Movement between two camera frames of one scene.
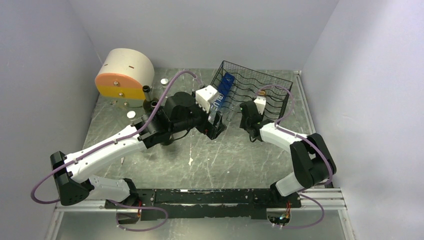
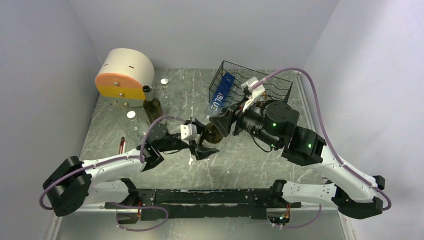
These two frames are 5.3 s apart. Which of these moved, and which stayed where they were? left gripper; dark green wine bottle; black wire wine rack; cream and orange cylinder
Moved: dark green wine bottle; left gripper
Stayed: cream and orange cylinder; black wire wine rack
